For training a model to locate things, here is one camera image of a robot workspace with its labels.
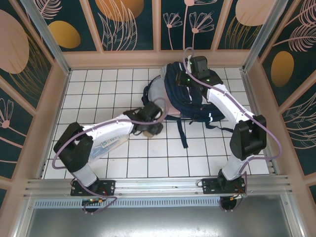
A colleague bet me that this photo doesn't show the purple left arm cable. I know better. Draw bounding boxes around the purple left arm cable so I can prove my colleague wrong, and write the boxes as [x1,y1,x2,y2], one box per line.
[53,97,171,215]

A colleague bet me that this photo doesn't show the aluminium side rail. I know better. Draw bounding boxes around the aluminium side rail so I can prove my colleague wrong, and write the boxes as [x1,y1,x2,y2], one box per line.
[38,70,72,180]
[239,69,281,176]

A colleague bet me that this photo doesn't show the aluminium corner post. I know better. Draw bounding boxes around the aluminium corner post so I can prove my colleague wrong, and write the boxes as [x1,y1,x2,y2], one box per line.
[19,0,72,76]
[243,0,284,72]

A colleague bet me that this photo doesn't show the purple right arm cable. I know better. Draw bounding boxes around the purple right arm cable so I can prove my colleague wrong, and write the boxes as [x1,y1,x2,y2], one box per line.
[182,46,283,213]

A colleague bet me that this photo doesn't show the aluminium mounting rail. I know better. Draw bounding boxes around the aluminium mounting rail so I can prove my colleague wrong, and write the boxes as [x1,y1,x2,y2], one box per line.
[23,175,293,198]

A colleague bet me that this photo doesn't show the navy blue student backpack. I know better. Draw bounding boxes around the navy blue student backpack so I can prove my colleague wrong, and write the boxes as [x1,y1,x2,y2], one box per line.
[142,61,235,149]

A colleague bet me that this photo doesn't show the grey metal sheet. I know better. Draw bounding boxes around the grey metal sheet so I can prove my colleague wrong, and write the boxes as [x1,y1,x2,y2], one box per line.
[24,208,306,237]

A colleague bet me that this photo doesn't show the clear plastic ruler packet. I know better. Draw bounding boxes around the clear plastic ruler packet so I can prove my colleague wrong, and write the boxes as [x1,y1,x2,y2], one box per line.
[90,134,129,163]

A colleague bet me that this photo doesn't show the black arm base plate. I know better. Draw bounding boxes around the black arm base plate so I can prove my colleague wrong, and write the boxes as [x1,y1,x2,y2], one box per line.
[71,179,117,197]
[201,178,247,196]

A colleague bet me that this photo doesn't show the grey slotted cable duct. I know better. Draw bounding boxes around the grey slotted cable duct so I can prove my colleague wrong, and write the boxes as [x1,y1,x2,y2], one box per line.
[34,199,284,209]

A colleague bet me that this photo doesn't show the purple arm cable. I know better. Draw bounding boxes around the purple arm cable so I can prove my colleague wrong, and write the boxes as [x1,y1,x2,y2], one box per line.
[182,46,283,213]
[53,97,171,215]

